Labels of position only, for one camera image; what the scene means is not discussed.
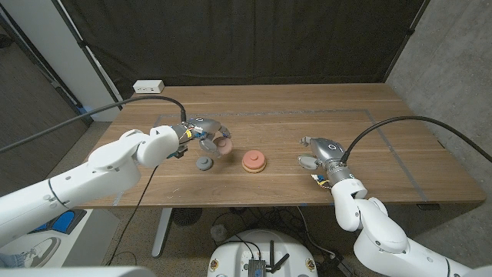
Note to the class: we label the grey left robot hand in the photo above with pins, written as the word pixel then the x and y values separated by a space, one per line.
pixel 203 125

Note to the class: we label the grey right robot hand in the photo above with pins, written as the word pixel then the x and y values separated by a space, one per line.
pixel 326 150

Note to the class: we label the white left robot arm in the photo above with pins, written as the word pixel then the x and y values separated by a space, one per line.
pixel 77 184

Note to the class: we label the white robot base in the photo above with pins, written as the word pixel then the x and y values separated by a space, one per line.
pixel 234 254

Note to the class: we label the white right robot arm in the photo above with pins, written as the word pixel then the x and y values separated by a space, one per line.
pixel 380 234

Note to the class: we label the white power strip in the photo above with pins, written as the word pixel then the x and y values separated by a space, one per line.
pixel 148 86

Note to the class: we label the black round floor object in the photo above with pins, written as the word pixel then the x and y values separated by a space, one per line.
pixel 186 215

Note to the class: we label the black backdrop curtain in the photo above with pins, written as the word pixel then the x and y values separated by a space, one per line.
pixel 246 38

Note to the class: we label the grey round floor object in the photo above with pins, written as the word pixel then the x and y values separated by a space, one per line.
pixel 219 232

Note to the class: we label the white table leg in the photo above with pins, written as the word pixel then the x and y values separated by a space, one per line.
pixel 161 231

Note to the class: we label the black power adapter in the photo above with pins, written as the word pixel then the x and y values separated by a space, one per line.
pixel 336 265

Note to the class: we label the black backdrop stand pole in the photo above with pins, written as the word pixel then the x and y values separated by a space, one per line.
pixel 409 32
pixel 88 54

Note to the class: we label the black foot pedal blue pads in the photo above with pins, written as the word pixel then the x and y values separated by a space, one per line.
pixel 63 222

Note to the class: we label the white robot torso edge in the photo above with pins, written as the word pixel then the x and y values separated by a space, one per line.
pixel 77 272

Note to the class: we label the white sneaker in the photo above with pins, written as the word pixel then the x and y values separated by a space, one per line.
pixel 38 252

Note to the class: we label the person leg in jeans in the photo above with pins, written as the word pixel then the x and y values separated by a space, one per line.
pixel 7 261

